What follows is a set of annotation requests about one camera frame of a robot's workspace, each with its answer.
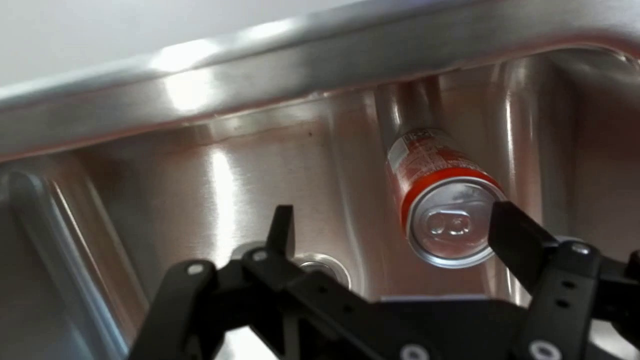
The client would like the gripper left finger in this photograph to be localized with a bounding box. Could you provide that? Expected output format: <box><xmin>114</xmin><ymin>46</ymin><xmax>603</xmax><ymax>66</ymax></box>
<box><xmin>128</xmin><ymin>204</ymin><xmax>396</xmax><ymax>360</ymax></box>

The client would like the red drink can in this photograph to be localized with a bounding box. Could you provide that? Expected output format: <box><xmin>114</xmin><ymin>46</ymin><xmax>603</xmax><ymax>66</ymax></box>
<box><xmin>385</xmin><ymin>128</ymin><xmax>509</xmax><ymax>269</ymax></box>

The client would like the stainless steel sink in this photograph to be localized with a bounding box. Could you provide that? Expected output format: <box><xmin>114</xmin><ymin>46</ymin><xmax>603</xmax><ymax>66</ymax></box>
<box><xmin>0</xmin><ymin>0</ymin><xmax>640</xmax><ymax>360</ymax></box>

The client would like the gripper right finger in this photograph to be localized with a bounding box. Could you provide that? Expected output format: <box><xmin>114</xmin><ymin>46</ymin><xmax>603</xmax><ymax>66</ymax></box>
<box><xmin>488</xmin><ymin>201</ymin><xmax>640</xmax><ymax>360</ymax></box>

